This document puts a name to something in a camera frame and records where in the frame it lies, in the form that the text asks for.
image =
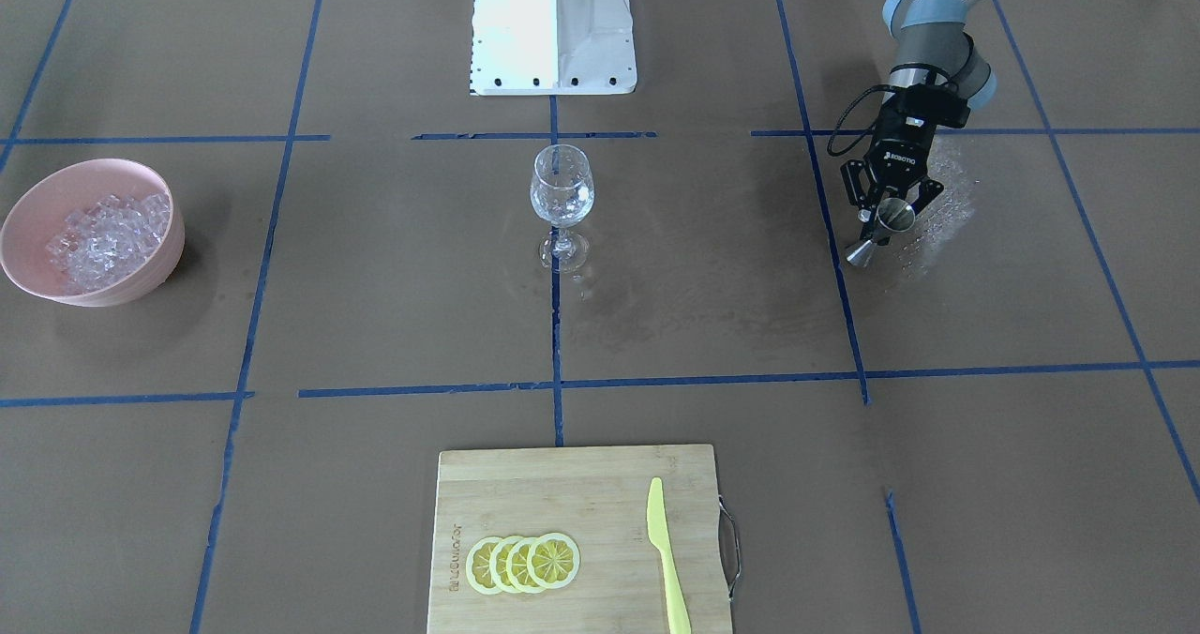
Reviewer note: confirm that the pink bowl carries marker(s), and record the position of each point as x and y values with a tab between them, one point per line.
39	215

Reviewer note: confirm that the clear ice cube pile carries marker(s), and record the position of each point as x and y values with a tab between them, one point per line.
101	244

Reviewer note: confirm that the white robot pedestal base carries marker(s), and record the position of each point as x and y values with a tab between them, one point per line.
552	48

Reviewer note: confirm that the lemon slice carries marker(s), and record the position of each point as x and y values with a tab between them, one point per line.
479	572
553	561
497	564
517	566

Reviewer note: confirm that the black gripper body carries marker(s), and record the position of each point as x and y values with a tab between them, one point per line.
889	161

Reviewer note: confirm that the steel double jigger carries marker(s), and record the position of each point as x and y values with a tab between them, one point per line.
890	217

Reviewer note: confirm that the yellow plastic knife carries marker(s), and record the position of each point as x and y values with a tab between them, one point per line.
677	617

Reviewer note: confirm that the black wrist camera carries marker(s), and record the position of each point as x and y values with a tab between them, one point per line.
933	105

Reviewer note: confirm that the clear wine glass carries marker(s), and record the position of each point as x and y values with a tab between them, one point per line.
562	194

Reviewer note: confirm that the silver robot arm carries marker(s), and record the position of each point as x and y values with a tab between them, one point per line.
937	79

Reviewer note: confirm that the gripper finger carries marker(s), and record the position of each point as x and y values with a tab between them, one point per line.
866	192
928	190

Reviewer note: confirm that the bamboo cutting board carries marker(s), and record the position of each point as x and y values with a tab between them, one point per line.
597	495

